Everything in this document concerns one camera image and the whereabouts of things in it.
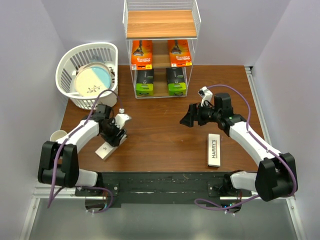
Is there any green black razor box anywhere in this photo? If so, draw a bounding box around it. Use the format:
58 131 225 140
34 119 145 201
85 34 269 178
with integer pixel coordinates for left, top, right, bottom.
166 67 187 96
135 69 154 97

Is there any cream paper cup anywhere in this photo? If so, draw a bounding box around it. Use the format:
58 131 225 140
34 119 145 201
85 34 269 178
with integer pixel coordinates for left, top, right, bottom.
49 130 68 144

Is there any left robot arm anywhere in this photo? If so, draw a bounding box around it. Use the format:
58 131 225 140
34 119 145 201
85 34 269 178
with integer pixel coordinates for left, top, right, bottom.
37 104 131 196

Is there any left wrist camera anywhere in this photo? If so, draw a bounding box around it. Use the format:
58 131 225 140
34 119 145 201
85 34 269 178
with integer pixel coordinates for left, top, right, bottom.
114 108 132 130

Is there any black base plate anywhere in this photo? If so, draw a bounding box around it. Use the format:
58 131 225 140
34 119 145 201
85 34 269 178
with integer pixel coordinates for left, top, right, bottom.
72 171 279 208

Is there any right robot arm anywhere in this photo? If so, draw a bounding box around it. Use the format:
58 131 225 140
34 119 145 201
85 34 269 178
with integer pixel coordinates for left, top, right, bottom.
180 90 298 202

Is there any white Harry's box right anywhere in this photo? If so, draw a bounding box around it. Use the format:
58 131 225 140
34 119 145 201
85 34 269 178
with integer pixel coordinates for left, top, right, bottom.
207 133 221 168

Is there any aluminium rail frame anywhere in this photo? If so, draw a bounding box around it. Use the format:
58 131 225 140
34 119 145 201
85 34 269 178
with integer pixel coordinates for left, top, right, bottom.
19 66 307 240

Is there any grey Harry's box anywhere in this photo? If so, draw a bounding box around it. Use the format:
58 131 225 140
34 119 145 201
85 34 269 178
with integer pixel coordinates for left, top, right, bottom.
95 142 119 161

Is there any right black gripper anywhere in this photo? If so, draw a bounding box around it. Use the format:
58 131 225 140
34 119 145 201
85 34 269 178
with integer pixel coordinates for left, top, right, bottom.
179 101 221 128

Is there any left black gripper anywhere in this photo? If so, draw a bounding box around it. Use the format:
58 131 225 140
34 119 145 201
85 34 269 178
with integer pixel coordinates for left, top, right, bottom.
100 118 127 147

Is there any white plastic laundry basket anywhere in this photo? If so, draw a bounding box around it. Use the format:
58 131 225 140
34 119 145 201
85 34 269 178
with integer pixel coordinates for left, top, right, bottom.
55 42 118 110

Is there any white wire wooden shelf unit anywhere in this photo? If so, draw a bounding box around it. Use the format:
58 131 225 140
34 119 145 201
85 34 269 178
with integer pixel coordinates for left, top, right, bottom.
122 0 201 99

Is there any orange Gillette razor pack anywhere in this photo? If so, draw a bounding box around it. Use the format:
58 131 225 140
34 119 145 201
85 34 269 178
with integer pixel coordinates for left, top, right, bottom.
130 40 153 71
167 39 193 68

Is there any cream and blue plate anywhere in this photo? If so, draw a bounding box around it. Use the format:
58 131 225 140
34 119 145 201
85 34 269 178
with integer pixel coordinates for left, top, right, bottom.
74 62 112 97

